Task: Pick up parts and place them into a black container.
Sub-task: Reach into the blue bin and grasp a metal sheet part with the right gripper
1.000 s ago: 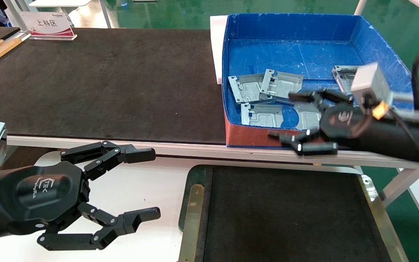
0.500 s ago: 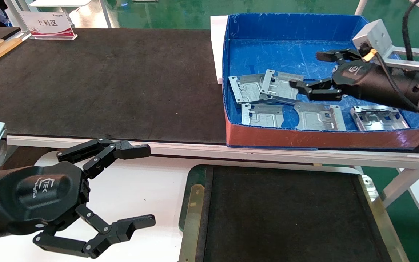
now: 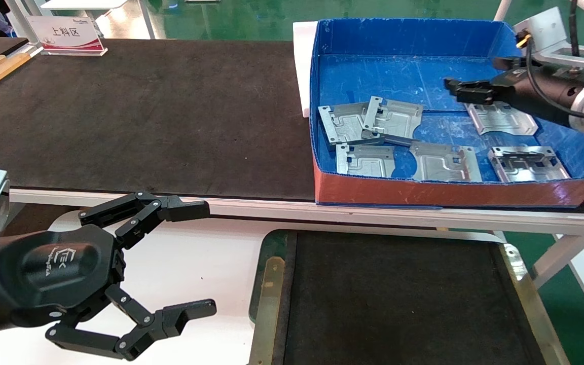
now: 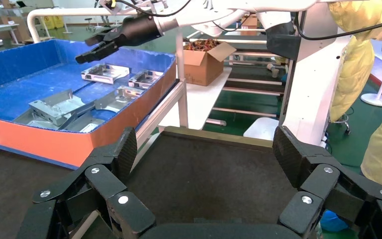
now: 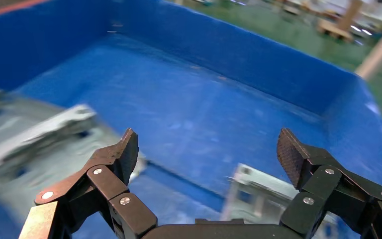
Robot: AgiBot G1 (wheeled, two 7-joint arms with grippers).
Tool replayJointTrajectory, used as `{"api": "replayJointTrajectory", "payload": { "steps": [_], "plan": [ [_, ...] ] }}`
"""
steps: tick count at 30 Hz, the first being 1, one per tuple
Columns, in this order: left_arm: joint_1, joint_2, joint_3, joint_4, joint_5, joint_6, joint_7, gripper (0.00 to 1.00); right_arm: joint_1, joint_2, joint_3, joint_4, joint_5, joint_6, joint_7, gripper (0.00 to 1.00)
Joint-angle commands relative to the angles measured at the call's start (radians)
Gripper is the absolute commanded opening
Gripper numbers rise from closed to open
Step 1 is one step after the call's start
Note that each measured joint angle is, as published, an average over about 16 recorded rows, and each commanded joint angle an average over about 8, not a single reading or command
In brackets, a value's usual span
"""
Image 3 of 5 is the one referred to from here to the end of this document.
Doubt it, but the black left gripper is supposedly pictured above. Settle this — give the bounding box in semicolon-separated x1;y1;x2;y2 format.
0;191;217;361

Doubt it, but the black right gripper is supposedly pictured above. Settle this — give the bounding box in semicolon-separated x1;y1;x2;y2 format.
444;56;584;125

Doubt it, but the grey stamped metal bracket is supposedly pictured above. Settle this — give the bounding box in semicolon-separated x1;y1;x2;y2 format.
464;101;538;136
410;142;483;182
488;146;571;182
336;143;396;178
362;96;423;147
318;103;374;145

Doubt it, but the blue box with orange side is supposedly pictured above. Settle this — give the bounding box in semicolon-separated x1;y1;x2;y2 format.
310;19;584;209

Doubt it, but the white acrylic sign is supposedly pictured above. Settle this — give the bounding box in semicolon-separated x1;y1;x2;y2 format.
26;15;108;56

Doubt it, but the white bent tube frame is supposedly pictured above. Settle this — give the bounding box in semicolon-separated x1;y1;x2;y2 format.
494;0;584;31

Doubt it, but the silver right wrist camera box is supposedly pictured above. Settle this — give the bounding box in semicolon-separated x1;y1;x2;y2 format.
514;6;584;71

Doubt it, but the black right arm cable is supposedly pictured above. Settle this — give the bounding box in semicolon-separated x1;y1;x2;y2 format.
523;0;584;121

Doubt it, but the white table frame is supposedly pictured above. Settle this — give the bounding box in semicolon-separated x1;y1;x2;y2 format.
8;189;584;289

